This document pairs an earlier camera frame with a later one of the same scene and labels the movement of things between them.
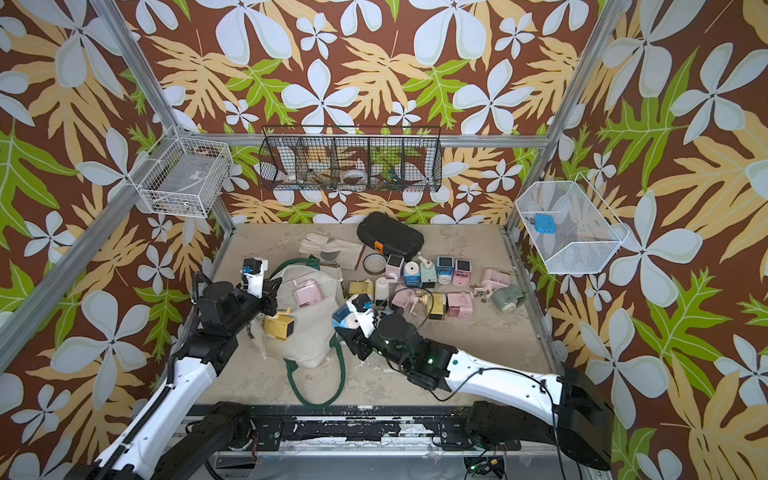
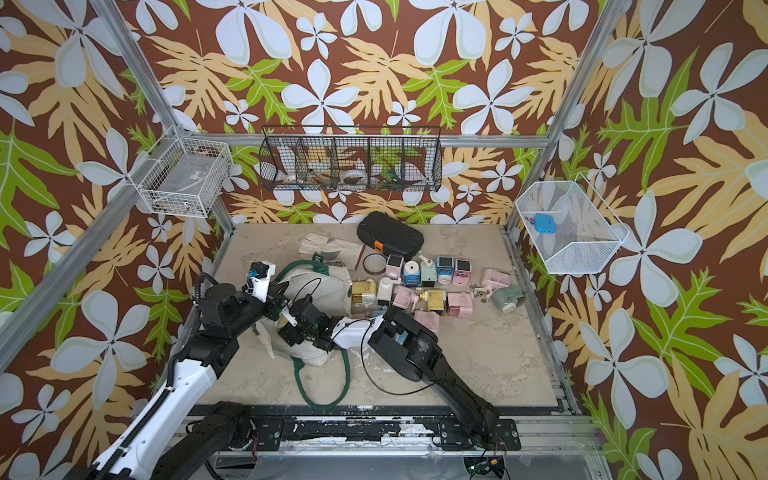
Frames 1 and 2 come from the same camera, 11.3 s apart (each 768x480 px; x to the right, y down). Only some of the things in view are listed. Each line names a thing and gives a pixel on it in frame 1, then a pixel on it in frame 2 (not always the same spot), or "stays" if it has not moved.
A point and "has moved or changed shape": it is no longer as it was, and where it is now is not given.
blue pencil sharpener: x=445 y=268 stays
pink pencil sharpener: x=404 y=299 stays
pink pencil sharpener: x=462 y=272 stays
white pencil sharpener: x=382 y=287 stays
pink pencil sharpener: x=308 y=292 → x=429 y=318
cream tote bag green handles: x=299 y=329 has moved or changed shape
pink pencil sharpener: x=460 y=304 stays
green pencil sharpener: x=428 y=273 stays
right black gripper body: x=379 y=344 → x=296 y=334
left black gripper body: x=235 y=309 stays
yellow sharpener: x=362 y=287 has moved or changed shape
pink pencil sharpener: x=495 y=278 stays
